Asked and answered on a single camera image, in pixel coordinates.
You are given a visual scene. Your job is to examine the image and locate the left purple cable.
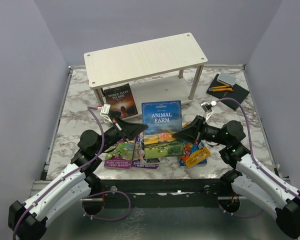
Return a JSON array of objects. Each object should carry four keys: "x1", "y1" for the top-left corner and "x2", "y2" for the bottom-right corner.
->
[{"x1": 12, "y1": 106, "x2": 132, "y2": 240}]

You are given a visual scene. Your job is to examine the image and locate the blue treehouse book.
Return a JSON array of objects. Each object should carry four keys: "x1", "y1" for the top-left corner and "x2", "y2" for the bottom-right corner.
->
[{"x1": 178, "y1": 142, "x2": 208, "y2": 167}]

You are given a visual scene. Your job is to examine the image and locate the purple 52-Storey Treehouse book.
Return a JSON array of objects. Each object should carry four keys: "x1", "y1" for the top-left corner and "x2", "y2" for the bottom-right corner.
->
[{"x1": 131, "y1": 132, "x2": 159, "y2": 170}]

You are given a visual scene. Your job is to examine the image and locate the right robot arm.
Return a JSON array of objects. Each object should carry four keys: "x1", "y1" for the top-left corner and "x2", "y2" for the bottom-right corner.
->
[{"x1": 173, "y1": 115, "x2": 300, "y2": 239}]

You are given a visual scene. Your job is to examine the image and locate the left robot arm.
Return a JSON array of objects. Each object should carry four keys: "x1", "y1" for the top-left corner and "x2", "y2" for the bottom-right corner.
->
[{"x1": 8, "y1": 117, "x2": 148, "y2": 240}]

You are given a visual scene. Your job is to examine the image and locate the white two-tier shelf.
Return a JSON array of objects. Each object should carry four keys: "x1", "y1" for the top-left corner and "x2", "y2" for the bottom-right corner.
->
[{"x1": 84, "y1": 32, "x2": 208, "y2": 115}]

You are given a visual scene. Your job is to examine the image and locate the small black mat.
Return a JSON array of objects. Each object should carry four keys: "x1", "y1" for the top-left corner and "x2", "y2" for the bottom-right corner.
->
[{"x1": 220, "y1": 91, "x2": 251, "y2": 111}]

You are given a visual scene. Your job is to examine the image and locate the yellow 130-Storey Treehouse book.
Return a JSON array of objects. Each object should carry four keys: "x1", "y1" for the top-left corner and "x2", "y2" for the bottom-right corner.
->
[{"x1": 180, "y1": 122, "x2": 212, "y2": 169}]

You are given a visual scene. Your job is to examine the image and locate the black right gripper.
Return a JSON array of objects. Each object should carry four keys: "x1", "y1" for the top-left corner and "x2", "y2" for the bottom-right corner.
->
[{"x1": 172, "y1": 115, "x2": 229, "y2": 146}]

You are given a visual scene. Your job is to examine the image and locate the grey white box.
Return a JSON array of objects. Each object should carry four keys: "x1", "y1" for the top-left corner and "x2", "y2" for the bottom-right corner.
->
[{"x1": 217, "y1": 72, "x2": 237, "y2": 87}]

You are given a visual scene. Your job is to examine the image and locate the Three Days to See book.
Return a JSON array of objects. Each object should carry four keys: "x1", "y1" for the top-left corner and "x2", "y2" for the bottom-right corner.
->
[{"x1": 104, "y1": 83, "x2": 138, "y2": 119}]

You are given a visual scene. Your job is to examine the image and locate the purple green treehouse book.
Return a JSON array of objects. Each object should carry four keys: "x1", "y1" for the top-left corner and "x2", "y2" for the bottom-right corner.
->
[{"x1": 104, "y1": 138, "x2": 136, "y2": 170}]

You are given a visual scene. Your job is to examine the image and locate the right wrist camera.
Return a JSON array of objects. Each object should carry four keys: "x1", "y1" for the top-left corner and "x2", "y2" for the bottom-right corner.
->
[{"x1": 200, "y1": 101, "x2": 218, "y2": 121}]

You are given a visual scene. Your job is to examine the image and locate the Animal Farm book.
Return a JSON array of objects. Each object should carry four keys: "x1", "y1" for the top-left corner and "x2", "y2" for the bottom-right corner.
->
[{"x1": 141, "y1": 100, "x2": 183, "y2": 160}]

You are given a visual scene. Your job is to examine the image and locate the Little Women book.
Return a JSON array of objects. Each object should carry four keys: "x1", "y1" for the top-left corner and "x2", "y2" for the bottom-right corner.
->
[{"x1": 140, "y1": 157, "x2": 168, "y2": 165}]

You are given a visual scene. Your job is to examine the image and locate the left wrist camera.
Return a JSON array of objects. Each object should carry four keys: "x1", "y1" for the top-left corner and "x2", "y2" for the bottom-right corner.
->
[{"x1": 97, "y1": 103, "x2": 112, "y2": 123}]

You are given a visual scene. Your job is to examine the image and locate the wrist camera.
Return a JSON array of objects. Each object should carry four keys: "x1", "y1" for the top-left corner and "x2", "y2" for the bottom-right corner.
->
[
  {"x1": 97, "y1": 103, "x2": 112, "y2": 123},
  {"x1": 200, "y1": 101, "x2": 218, "y2": 121}
]

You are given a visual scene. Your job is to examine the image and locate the large black mat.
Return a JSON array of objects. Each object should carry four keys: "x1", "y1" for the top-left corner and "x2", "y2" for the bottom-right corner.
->
[{"x1": 206, "y1": 74, "x2": 250, "y2": 103}]

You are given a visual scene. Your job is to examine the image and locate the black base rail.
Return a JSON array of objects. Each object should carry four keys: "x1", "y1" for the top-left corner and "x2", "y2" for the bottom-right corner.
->
[{"x1": 101, "y1": 178, "x2": 235, "y2": 208}]

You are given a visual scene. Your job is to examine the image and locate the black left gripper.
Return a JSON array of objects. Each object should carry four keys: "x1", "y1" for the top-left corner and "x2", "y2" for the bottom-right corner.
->
[{"x1": 95, "y1": 115, "x2": 148, "y2": 156}]

